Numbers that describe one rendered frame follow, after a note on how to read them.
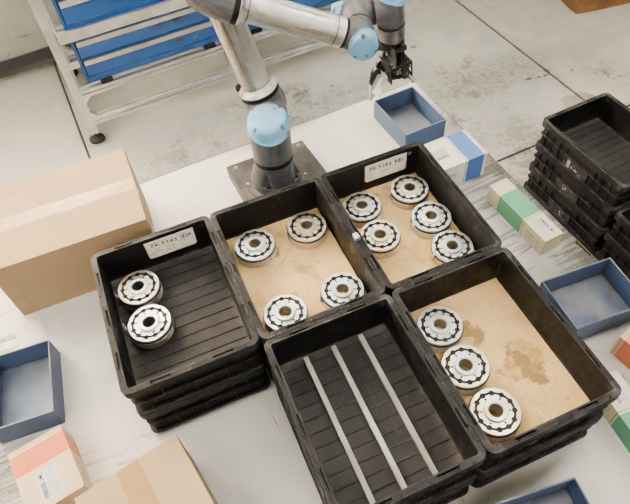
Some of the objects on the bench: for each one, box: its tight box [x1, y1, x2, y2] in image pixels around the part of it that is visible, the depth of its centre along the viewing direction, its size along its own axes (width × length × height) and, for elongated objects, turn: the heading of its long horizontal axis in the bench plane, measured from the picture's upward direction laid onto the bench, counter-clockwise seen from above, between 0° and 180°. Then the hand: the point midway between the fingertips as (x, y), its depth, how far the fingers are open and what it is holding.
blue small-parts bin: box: [374, 86, 446, 147], centre depth 194 cm, size 20×15×7 cm
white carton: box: [424, 129, 488, 185], centre depth 179 cm, size 20×12×9 cm, turn 118°
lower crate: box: [470, 415, 603, 488], centre depth 135 cm, size 40×30×12 cm
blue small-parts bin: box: [540, 257, 630, 339], centre depth 148 cm, size 20×15×7 cm
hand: (391, 90), depth 182 cm, fingers open, 14 cm apart
